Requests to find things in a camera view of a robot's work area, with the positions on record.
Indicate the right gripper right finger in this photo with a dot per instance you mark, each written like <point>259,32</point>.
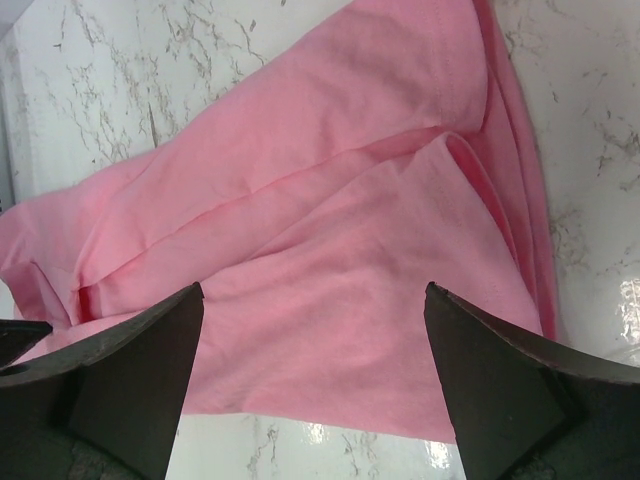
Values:
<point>525,407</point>

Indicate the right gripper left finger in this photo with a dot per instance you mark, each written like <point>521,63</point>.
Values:
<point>105,407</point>

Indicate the pink t-shirt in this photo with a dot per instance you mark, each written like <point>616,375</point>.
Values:
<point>388,149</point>

